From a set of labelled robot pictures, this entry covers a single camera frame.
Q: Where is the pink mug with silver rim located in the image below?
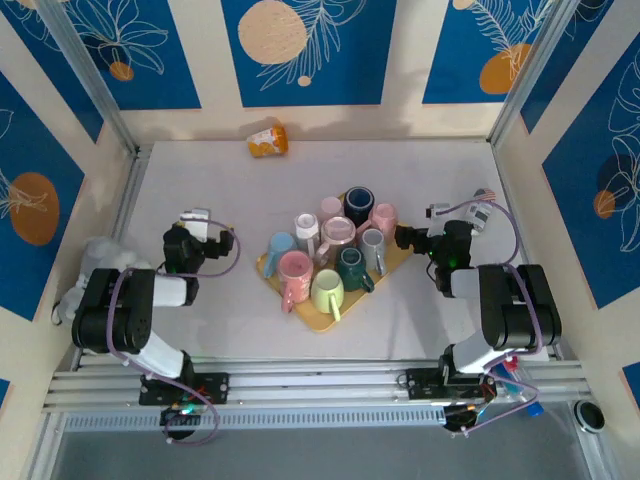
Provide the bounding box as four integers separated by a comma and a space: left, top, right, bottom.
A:
368, 202, 400, 236

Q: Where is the grey mug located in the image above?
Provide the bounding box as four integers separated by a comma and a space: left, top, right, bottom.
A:
359, 228, 389, 275

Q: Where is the navy blue mug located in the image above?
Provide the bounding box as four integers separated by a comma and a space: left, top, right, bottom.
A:
343, 186, 376, 226

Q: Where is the iridescent mug with purple inside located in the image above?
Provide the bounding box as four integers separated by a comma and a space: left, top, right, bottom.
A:
314, 215, 358, 266

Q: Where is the dark green mug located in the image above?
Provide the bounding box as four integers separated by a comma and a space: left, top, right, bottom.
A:
334, 246, 375, 293

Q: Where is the pink floral mug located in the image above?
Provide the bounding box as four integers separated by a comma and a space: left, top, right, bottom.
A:
277, 250, 315, 314

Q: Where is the white faceted mug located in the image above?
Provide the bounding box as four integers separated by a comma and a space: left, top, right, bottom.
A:
293, 213, 321, 256

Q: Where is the small pale pink mug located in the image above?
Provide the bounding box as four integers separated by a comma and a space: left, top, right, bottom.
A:
319, 196, 345, 221

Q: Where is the light green mug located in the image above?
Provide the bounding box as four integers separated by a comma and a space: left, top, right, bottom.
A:
310, 268, 346, 322

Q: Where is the light blue mug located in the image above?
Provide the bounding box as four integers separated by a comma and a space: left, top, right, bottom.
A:
263, 232, 297, 279

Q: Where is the white can with flag print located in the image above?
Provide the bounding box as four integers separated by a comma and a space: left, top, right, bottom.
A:
464, 187, 497, 236

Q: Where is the grey plush koala toy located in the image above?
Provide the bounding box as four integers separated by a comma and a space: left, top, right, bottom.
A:
52, 235, 151, 329

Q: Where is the yellow tray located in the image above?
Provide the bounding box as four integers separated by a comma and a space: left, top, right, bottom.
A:
255, 192, 416, 334

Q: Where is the clear tube with blue cap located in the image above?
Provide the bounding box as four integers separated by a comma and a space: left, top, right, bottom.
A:
487, 357, 545, 419

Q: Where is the black round knob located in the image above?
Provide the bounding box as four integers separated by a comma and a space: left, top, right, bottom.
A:
573, 399, 606, 432

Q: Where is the aluminium front rail frame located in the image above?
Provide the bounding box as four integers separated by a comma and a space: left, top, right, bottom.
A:
42, 357, 586, 414

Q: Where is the aluminium frame post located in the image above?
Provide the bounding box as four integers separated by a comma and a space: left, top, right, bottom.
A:
37, 0, 142, 156
487, 0, 614, 146

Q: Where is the grey slotted cable duct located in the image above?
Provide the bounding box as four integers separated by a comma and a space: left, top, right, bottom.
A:
62, 407, 449, 434

